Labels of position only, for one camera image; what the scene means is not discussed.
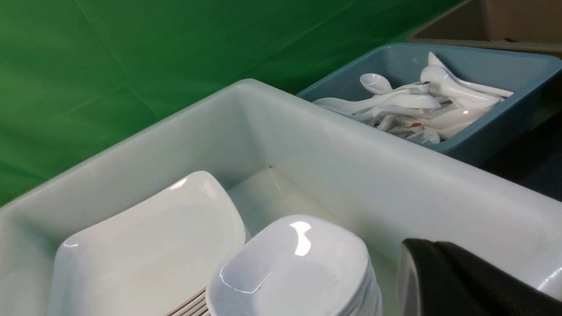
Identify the teal plastic bin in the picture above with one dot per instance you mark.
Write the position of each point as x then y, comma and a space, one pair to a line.
401, 63

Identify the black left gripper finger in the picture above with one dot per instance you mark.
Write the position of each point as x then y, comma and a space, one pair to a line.
438, 278

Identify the green backdrop cloth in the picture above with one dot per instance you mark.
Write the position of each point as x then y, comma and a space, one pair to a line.
78, 76

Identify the pile of white soup spoons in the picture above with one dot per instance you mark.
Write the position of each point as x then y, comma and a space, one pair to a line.
426, 112

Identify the large white plastic tub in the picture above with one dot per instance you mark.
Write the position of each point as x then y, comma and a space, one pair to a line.
276, 155

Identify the brown plastic bin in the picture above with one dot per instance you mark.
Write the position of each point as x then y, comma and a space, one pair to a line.
532, 26

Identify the stack of white square plates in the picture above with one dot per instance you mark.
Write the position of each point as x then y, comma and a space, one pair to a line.
151, 259

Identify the stack of white small bowls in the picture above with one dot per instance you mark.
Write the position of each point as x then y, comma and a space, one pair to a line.
299, 265

